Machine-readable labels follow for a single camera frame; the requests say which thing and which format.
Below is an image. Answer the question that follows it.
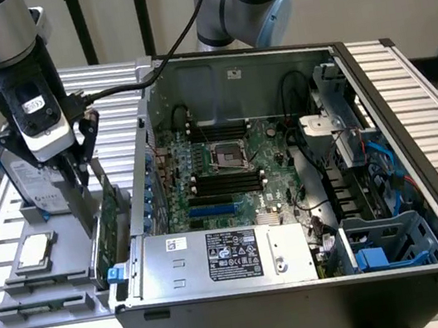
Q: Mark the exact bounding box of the blue case latch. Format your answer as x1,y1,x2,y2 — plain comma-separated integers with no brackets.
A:
109,265,129,287

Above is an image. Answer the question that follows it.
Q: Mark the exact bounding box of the grey metal fan bracket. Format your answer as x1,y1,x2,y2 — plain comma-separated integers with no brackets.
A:
295,108,347,148

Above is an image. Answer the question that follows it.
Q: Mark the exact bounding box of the black vertical pole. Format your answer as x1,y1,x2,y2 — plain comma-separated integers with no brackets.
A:
66,0,99,69
131,0,158,58

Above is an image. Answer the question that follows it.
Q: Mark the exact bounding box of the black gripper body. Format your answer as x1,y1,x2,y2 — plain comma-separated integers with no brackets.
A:
0,33,70,127

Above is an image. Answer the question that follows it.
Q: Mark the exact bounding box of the silver CPU chip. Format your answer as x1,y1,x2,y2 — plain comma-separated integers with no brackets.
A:
10,231,60,277

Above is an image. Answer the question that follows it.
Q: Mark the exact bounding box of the black wire bundle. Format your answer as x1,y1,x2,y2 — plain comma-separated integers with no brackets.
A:
275,67,318,121

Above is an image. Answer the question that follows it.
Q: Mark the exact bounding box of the green gpu with metal bracket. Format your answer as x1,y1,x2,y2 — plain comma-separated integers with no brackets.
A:
51,146,135,295

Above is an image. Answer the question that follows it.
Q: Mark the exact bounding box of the silver chipset heatsink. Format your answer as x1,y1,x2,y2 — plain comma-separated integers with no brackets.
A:
255,207,293,227

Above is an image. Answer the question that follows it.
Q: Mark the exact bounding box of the black RAM slot bank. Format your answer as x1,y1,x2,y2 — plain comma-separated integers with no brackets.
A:
185,117,251,148
189,163,269,203

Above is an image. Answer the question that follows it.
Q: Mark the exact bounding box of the blue expansion slot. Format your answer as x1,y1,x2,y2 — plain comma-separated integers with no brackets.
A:
186,200,240,223

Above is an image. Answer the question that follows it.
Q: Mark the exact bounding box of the silver power supply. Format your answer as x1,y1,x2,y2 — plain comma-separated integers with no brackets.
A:
129,208,323,311

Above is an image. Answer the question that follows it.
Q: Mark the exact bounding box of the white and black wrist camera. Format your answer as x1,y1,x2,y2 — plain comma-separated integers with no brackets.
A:
2,71,78,168

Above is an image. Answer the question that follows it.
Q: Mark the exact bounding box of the blue data wire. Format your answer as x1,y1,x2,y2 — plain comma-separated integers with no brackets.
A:
360,131,423,224

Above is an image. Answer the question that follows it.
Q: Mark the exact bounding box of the black expansion slot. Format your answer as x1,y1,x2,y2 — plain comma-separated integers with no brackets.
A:
188,213,239,232

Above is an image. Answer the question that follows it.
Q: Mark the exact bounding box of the metal disk bay cage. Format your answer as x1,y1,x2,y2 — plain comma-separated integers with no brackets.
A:
309,55,389,174

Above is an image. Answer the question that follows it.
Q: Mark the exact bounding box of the short black wire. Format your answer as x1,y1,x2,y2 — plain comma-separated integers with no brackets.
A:
168,102,192,131

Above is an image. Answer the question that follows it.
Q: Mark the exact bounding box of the green RAM stick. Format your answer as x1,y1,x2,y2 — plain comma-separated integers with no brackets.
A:
0,292,88,319

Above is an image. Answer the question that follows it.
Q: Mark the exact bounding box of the CPU socket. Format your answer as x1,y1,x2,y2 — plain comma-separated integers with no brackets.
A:
203,135,253,176

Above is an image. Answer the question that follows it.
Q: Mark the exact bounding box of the blue plastic drive cage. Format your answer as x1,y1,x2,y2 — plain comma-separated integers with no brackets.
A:
336,202,438,280

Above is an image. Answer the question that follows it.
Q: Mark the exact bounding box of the grey parts rack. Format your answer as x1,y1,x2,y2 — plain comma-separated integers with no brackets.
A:
0,154,152,328

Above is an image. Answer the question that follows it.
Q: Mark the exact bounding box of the red and black wire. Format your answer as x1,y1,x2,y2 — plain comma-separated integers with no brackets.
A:
324,123,382,163

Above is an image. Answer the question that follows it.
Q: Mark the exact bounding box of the green motherboard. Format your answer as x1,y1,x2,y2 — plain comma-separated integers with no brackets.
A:
149,108,309,242

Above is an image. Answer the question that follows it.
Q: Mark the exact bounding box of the black open PC case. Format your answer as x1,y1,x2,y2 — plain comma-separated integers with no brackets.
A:
71,8,438,328

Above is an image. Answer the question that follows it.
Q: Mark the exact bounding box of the hard disk with blue carrier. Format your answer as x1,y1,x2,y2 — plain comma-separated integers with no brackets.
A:
0,121,74,230

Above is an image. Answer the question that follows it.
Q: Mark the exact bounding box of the black camera cable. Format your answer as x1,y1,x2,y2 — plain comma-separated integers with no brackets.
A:
51,0,228,110

